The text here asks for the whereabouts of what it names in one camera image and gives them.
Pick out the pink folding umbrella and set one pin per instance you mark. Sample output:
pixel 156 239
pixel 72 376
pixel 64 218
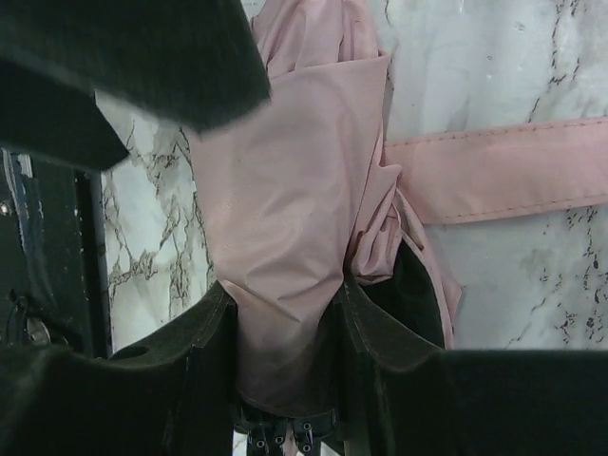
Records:
pixel 478 143

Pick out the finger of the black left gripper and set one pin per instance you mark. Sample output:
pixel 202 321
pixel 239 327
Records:
pixel 55 123
pixel 191 62

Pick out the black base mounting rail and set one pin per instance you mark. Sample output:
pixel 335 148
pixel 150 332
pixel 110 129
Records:
pixel 53 276

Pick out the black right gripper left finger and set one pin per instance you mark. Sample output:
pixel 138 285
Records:
pixel 167 394

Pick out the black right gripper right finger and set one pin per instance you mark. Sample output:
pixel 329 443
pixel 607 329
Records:
pixel 402 395

